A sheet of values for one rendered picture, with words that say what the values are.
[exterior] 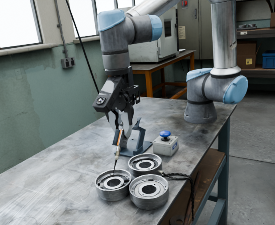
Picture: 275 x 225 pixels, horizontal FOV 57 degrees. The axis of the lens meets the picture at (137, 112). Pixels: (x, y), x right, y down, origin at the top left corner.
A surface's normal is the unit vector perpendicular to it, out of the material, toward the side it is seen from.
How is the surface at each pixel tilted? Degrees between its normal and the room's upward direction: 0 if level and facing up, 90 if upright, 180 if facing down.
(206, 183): 0
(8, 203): 0
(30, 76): 90
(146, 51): 87
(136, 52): 90
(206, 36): 90
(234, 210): 0
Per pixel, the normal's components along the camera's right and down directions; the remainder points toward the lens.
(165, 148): -0.51, 0.33
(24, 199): -0.10, -0.94
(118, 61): 0.24, 0.30
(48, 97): 0.85, 0.09
